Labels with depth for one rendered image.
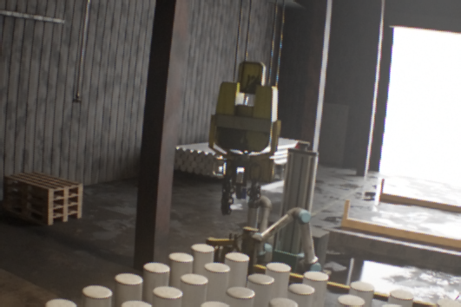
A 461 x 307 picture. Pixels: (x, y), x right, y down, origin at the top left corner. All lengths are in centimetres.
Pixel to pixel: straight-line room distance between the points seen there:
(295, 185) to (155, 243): 187
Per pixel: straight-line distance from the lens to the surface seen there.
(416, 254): 869
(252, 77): 357
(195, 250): 382
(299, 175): 583
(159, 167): 631
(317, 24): 1145
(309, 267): 557
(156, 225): 649
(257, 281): 333
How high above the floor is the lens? 241
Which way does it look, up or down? 8 degrees down
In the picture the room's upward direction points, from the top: 6 degrees clockwise
